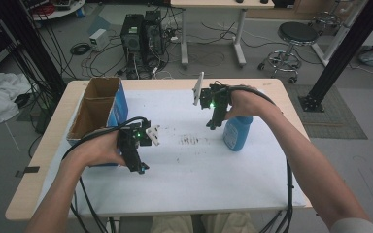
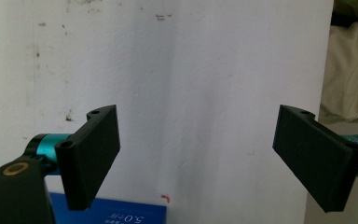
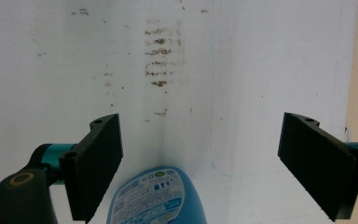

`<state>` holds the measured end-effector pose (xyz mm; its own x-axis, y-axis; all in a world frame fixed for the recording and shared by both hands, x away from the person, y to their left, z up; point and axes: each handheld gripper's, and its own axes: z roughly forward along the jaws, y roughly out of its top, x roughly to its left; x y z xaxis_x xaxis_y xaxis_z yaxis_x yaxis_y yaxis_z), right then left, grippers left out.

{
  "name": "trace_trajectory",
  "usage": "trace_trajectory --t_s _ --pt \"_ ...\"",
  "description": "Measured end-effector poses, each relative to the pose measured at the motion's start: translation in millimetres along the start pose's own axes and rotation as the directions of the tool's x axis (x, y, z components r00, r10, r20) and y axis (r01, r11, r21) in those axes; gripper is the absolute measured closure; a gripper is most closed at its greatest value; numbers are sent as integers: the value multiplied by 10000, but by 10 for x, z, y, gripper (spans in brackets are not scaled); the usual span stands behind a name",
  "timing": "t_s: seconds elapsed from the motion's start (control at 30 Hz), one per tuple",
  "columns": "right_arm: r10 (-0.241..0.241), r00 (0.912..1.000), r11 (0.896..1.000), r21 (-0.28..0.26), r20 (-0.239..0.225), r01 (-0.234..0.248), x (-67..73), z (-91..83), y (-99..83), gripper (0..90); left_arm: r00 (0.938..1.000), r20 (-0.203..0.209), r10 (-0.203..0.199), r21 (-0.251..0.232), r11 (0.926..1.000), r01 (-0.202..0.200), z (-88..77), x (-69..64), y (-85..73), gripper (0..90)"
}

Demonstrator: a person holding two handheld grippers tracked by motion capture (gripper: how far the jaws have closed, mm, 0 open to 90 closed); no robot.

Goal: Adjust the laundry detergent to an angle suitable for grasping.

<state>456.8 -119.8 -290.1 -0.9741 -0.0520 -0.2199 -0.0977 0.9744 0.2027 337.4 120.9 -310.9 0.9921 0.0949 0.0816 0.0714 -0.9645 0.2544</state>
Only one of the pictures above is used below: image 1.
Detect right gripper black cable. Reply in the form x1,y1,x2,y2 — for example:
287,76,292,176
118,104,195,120
229,84,295,233

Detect person's legs in beige pants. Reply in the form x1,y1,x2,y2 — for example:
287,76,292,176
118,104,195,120
150,213,260,233

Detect white slanted pole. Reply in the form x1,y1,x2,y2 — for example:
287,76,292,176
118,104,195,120
310,0,370,68

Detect grey floor mat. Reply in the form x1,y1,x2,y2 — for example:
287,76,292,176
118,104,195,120
285,84,369,141

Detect black round stool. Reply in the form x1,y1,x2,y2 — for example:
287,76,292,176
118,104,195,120
256,20,321,84

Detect black metal frame post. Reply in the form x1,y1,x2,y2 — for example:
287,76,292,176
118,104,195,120
0,0,68,100
297,0,373,114

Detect white-legged desk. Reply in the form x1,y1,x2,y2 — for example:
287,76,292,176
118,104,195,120
169,0,276,70

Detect black tape strip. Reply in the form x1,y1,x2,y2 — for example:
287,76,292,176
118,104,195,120
14,165,41,179

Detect blue cardboard box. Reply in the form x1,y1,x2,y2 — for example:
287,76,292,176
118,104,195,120
66,77,129,168

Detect person's right hand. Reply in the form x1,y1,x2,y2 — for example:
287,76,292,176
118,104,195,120
224,84,282,121

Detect white table mat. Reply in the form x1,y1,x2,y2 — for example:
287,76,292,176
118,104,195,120
35,88,307,217

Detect coiled black cable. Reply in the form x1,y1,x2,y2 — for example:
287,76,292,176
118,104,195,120
69,42,92,56

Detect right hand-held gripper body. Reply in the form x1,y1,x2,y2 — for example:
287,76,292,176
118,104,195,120
192,71,233,111

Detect person's left hand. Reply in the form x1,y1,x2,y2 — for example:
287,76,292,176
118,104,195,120
63,128,127,174

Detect blue plastic bottle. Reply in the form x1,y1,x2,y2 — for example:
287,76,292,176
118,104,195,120
222,116,254,152

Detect chrome stool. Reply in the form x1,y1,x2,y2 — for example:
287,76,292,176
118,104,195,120
308,9,343,30

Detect round white table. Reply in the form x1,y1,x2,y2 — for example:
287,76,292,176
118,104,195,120
28,0,87,22

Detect black computer tower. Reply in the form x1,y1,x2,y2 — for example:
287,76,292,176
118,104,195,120
142,10,165,63
119,13,145,55

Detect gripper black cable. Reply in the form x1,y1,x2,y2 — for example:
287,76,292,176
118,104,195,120
229,84,295,233
61,116,151,233

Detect small white box device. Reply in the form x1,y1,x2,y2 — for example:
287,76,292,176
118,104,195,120
88,28,111,52

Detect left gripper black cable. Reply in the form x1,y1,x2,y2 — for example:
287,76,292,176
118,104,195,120
61,116,151,233

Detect white cloth heap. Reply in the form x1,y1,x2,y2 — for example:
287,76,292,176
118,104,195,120
0,71,32,129

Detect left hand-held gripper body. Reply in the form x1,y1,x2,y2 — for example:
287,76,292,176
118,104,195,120
117,117,161,149

